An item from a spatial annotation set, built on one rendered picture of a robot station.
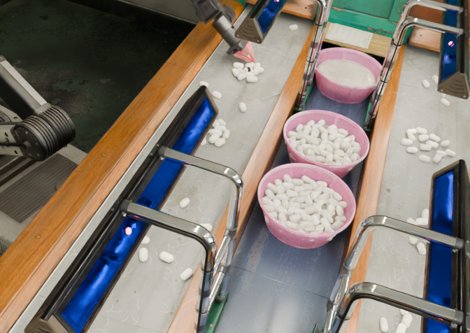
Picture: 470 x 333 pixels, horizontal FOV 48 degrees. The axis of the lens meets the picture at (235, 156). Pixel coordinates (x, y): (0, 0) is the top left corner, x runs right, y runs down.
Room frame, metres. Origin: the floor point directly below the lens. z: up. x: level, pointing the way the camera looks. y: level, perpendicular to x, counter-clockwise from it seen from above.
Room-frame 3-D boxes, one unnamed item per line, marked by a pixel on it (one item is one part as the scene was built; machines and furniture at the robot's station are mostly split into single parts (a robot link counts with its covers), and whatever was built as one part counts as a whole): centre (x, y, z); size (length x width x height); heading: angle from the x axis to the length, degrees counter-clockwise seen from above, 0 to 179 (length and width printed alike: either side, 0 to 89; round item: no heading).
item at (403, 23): (1.51, -0.52, 0.90); 0.20 x 0.19 x 0.45; 167
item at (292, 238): (1.02, -0.21, 0.72); 0.27 x 0.27 x 0.10
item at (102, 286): (0.67, 0.16, 1.08); 0.62 x 0.08 x 0.07; 167
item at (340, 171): (1.29, -0.27, 0.72); 0.27 x 0.27 x 0.10
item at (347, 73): (1.72, -0.36, 0.71); 0.22 x 0.22 x 0.06
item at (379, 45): (1.93, -0.41, 0.77); 0.33 x 0.15 x 0.01; 77
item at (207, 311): (0.65, 0.08, 0.90); 0.20 x 0.19 x 0.45; 167
